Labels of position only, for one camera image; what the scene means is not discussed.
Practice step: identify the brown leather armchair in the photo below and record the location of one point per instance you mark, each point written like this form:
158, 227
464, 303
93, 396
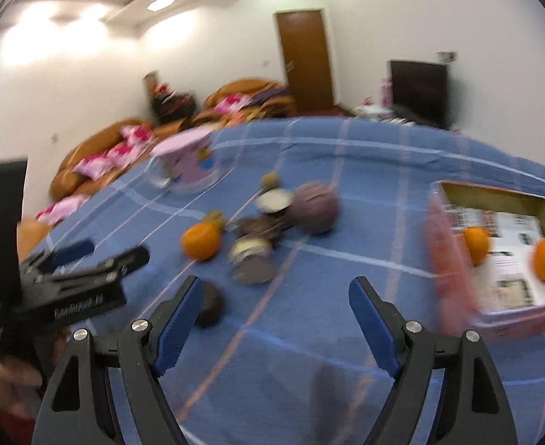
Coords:
34, 236

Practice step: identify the blue plaid cloth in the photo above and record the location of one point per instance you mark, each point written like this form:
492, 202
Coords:
300, 287

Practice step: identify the dark passion fruit piece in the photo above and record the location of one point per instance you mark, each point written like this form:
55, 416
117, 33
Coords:
254, 227
212, 306

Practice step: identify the brown longan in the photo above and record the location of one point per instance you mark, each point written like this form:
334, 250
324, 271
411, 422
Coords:
270, 181
214, 219

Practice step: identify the printed paper sheet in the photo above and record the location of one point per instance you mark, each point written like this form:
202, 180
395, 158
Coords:
509, 250

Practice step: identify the tall brown decorated board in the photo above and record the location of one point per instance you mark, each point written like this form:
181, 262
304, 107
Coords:
151, 81

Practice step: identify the long brown leather sofa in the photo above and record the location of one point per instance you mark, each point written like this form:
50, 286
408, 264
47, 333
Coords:
68, 171

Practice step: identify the small brown leather sofa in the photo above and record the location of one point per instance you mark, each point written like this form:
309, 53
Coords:
221, 90

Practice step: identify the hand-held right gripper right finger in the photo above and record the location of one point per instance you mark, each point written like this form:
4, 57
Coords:
377, 329

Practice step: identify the pink mug with lid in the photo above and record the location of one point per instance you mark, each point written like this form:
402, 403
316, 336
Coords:
189, 162

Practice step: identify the person's left hand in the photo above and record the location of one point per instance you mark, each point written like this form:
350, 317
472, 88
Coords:
3, 375

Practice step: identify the black television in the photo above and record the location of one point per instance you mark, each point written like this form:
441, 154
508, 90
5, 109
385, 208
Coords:
418, 92

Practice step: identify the square ceiling light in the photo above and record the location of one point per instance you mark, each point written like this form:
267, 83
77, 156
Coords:
159, 3

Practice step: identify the white wall socket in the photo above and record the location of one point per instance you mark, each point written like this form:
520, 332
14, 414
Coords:
446, 55

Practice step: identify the pink tin box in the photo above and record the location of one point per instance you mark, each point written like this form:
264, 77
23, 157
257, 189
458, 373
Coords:
444, 259

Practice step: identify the purple cloth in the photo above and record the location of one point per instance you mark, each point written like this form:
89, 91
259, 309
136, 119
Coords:
272, 95

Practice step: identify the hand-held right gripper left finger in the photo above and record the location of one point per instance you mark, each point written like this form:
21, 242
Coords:
180, 324

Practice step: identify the brown wooden door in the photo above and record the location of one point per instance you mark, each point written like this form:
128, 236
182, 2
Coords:
305, 60

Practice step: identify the whole purple passion fruit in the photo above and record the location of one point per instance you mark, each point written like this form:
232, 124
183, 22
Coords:
314, 208

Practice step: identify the dark cluttered rack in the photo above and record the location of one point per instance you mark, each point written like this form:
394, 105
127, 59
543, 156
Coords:
170, 104

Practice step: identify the pink flowered pillow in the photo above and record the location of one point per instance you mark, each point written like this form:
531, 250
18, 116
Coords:
120, 152
231, 103
61, 208
136, 135
91, 167

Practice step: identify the tall pink box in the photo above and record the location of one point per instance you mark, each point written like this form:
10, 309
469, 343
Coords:
386, 90

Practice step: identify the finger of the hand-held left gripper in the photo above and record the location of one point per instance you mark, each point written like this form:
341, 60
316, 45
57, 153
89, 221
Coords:
75, 250
124, 259

